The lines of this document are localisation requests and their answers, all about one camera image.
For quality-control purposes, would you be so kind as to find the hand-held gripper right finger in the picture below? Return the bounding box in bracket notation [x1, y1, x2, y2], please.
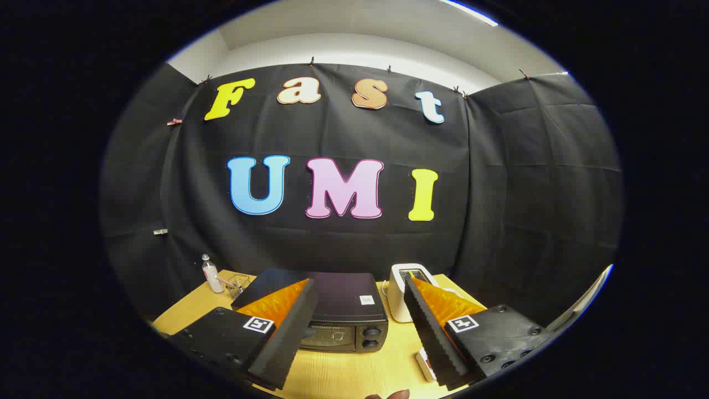
[403, 276, 552, 388]

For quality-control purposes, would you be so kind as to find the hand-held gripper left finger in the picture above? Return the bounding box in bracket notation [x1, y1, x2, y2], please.
[166, 278, 319, 391]

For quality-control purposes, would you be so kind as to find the black toaster oven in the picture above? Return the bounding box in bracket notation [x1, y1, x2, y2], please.
[232, 269, 389, 354]

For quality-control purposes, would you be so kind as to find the white bread toaster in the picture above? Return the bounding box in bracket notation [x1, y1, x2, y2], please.
[386, 263, 438, 323]

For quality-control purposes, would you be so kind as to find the white foam tray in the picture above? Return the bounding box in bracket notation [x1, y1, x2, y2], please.
[415, 348, 438, 383]

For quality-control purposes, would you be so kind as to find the clear plastic bottle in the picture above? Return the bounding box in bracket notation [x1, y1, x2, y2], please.
[201, 254, 224, 293]

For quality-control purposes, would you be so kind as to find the white curved furniture edge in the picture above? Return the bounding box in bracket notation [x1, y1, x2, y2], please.
[546, 265, 614, 333]

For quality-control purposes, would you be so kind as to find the wire mesh basket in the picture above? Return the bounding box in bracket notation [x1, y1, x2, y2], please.
[224, 274, 251, 300]

